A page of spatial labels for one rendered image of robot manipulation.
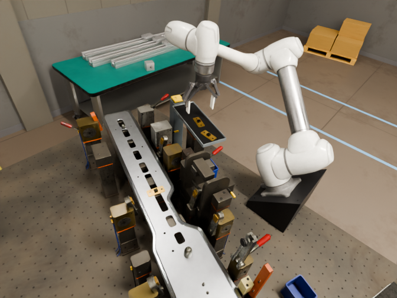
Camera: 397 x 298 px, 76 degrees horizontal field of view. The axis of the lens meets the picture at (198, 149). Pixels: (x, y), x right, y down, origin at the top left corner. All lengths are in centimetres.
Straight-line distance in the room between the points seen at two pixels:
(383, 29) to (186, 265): 644
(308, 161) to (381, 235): 168
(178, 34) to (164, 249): 91
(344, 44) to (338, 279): 520
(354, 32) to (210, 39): 554
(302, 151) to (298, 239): 52
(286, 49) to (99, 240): 142
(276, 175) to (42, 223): 128
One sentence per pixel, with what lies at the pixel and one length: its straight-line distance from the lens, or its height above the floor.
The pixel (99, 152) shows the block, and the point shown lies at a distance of 143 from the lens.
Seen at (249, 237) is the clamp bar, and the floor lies 120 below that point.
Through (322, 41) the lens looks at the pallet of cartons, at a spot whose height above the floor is 29.
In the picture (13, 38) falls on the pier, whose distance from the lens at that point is 311.
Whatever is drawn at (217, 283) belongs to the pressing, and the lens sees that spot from 106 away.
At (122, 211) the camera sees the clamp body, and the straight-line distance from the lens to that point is 115.
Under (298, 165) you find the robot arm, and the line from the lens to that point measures 140.
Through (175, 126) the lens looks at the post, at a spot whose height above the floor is 97.
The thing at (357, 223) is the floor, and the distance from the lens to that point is 289.
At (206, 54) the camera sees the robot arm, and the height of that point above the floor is 156.
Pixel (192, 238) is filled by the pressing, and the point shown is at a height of 100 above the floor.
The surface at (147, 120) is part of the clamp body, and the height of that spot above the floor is 99.
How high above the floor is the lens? 199
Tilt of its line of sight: 42 degrees down
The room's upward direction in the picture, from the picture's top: 7 degrees clockwise
